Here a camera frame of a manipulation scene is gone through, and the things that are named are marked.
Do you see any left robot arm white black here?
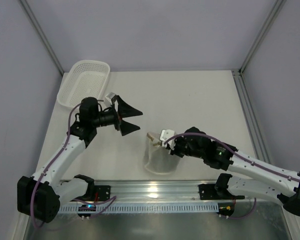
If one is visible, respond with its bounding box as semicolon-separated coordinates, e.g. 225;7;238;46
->
17;93;143;226

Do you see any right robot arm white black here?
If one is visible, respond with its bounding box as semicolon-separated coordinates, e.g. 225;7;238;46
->
160;127;300;217

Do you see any white perforated plastic basket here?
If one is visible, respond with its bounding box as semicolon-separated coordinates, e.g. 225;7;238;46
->
56;60;111;109

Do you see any right controller board black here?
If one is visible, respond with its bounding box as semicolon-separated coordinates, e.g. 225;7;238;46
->
216;203;235;219

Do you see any controller board black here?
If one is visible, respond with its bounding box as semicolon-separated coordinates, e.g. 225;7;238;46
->
77;204;97;220
216;203;235;219

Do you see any left controller board black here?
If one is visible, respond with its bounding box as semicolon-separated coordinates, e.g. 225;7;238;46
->
77;204;97;220

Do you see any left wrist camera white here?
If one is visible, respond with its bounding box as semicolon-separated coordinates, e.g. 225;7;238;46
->
103;92;117;108

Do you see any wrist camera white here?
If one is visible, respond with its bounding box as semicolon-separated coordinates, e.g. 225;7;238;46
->
103;92;117;108
159;129;176;150

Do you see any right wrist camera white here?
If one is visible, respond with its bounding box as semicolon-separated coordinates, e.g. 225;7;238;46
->
159;129;176;150

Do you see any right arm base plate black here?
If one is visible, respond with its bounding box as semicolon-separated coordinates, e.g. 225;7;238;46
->
198;183;245;201

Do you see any aluminium mounting rail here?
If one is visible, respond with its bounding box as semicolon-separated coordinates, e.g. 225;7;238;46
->
57;179;293;204

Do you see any slotted cable duct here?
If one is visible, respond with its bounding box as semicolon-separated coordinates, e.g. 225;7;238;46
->
58;202;218;214

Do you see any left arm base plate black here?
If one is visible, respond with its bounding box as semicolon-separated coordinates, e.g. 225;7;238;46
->
92;185;111;202

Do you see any aluminium frame post left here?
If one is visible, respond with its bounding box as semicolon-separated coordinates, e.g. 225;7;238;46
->
17;0;65;76

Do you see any aluminium frame post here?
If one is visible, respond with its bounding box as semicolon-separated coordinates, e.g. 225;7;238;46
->
238;0;287;75
17;0;65;76

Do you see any aluminium frame post right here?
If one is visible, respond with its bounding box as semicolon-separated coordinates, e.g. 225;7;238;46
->
238;0;287;75

